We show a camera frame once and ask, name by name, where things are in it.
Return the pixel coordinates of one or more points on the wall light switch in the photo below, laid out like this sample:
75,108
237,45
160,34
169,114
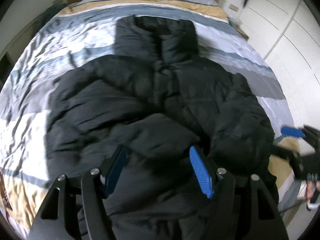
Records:
233,7

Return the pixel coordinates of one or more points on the black puffer jacket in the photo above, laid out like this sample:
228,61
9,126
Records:
156,96

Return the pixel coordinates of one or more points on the striped bed duvet cover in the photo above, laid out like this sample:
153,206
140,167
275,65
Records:
85,31

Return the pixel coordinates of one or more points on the teal cloth on shelf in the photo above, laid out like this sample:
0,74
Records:
51,12

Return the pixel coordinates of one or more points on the white wardrobe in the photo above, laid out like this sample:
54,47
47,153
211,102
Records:
286,35

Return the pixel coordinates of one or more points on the wooden nightstand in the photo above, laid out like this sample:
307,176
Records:
241,33

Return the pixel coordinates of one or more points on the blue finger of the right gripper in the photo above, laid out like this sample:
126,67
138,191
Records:
292,132

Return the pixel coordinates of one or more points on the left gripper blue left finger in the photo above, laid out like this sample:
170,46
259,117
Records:
111,169

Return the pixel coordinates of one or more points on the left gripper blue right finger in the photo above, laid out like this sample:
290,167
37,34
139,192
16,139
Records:
203,171

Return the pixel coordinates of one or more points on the right hand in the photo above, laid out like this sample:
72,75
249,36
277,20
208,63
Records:
311,188

